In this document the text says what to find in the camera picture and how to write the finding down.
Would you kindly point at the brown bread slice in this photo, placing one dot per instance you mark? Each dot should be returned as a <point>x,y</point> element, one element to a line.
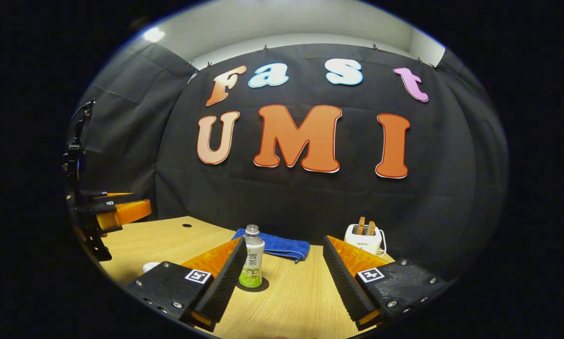
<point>361,226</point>
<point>371,228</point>

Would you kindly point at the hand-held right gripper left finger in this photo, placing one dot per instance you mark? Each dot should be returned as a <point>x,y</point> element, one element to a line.
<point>225,287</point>

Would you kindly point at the clear water bottle white label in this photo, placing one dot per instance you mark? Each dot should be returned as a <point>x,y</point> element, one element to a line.
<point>252,259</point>

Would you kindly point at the black backdrop cloth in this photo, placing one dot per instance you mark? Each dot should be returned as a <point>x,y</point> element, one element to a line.
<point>282,193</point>

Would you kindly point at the white toaster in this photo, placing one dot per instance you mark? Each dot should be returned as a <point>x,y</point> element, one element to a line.
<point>362,242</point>

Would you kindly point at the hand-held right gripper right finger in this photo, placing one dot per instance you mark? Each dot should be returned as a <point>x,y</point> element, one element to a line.
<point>345,287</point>

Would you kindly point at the dark round coaster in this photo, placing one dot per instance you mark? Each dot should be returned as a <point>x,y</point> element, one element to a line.
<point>263,285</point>

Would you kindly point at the blue towel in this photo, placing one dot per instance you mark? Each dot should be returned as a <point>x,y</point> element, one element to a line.
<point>282,246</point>

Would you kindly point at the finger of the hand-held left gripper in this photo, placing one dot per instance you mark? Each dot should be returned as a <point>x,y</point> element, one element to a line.
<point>110,196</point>
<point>131,211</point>

